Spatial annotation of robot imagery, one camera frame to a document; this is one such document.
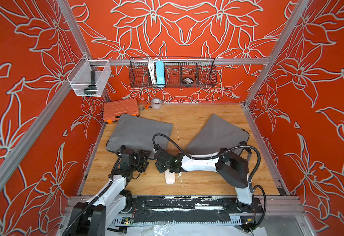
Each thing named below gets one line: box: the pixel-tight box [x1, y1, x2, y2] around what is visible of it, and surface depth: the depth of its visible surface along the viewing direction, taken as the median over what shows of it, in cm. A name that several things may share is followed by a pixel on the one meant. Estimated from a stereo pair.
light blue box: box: [155, 60, 165, 85], surface depth 92 cm
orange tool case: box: [103, 97, 140, 123], surface depth 112 cm
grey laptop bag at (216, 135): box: [186, 114, 250, 155], surface depth 97 cm
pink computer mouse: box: [164, 169, 175, 185], surface depth 83 cm
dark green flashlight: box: [83, 70, 98, 95], surface depth 82 cm
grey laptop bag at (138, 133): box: [105, 113, 173, 159], surface depth 99 cm
